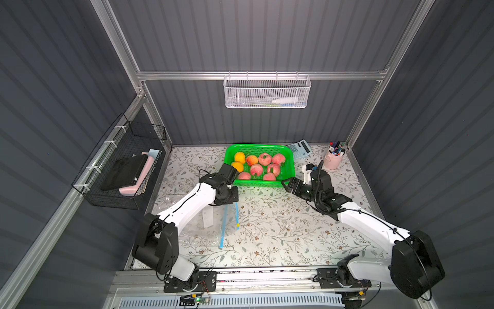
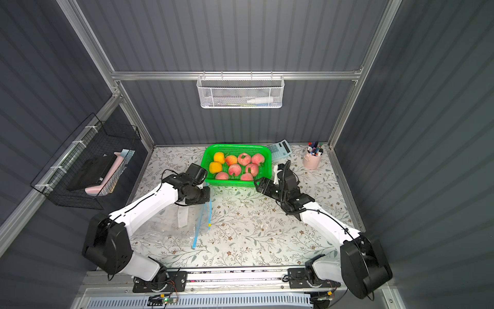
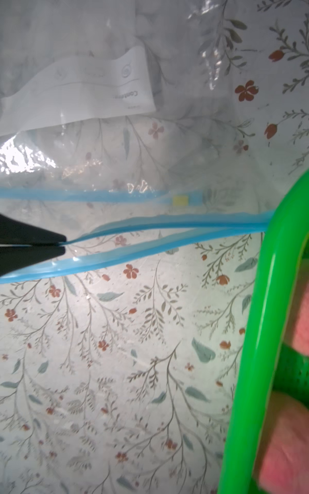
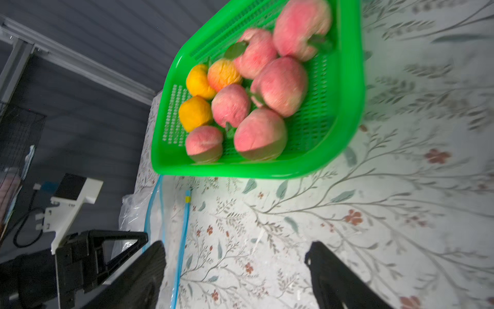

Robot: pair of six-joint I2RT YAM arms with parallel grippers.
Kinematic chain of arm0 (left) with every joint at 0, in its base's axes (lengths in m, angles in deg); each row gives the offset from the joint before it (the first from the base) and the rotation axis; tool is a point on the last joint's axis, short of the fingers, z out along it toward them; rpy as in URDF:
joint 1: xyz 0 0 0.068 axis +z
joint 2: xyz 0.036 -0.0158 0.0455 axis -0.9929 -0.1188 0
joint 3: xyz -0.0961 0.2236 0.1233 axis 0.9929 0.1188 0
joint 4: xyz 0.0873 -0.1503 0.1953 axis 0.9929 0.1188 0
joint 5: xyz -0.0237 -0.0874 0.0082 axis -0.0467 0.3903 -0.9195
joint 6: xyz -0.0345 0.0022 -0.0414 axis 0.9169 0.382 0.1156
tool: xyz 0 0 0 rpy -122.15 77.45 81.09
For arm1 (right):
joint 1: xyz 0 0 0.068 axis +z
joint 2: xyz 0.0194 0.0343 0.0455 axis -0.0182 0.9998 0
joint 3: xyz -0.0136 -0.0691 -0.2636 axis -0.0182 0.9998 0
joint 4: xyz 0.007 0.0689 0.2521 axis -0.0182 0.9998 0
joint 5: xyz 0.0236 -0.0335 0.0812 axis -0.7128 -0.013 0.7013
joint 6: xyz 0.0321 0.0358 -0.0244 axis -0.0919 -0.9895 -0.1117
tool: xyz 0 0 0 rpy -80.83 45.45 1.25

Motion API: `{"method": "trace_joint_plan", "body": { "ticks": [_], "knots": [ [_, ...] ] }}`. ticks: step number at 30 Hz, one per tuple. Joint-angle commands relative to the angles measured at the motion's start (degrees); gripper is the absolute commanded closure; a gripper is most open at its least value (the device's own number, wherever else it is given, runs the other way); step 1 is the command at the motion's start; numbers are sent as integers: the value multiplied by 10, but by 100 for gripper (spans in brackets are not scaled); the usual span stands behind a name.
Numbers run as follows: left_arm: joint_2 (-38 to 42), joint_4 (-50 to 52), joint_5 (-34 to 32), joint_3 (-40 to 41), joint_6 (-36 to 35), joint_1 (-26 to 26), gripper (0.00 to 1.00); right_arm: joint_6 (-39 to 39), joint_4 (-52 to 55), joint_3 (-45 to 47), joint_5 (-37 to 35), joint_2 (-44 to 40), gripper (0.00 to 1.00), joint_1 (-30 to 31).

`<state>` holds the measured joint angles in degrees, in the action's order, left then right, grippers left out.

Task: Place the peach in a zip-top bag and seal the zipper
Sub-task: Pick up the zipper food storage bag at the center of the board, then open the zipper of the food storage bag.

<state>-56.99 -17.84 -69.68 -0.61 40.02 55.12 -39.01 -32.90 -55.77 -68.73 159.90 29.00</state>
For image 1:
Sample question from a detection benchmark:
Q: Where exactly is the red yellow peach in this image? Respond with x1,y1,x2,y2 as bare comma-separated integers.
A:
246,155,259,167

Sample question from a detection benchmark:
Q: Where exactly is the green plastic basket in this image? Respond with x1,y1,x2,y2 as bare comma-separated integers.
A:
224,144,295,187

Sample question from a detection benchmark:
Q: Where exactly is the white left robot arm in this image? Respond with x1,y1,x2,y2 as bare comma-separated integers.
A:
131,164,239,282

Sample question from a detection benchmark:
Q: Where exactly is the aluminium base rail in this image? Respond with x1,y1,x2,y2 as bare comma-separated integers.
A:
110,265,380,294

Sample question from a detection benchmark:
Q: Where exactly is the white wire wall basket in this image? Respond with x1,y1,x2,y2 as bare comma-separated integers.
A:
223,73,312,109

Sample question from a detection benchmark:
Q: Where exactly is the black flat case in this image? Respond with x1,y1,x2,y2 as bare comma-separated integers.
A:
101,155,141,191

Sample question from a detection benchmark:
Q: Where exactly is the pink metal pen bucket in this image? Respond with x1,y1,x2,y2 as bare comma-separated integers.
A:
323,152,343,170

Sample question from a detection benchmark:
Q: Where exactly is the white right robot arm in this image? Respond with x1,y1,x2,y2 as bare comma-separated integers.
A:
281,168,446,299

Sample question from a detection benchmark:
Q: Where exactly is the pink handle tool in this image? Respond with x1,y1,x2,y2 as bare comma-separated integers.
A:
119,149,158,197

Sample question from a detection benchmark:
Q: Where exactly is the black wire side basket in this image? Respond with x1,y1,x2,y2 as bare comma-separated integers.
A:
72,114,167,210

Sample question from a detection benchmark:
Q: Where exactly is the white tube in basket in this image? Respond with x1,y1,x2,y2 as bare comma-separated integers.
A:
271,97,298,106

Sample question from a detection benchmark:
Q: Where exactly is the light blue calculator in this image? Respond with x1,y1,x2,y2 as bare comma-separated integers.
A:
287,139,312,160

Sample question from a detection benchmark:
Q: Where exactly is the clear zip-top bag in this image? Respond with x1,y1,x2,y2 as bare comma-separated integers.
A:
179,202,240,268

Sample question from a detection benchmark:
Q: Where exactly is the pink peach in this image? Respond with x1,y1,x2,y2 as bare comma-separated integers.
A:
266,163,281,177
262,173,277,182
271,153,286,166
258,153,272,166
237,172,252,180
250,164,264,176

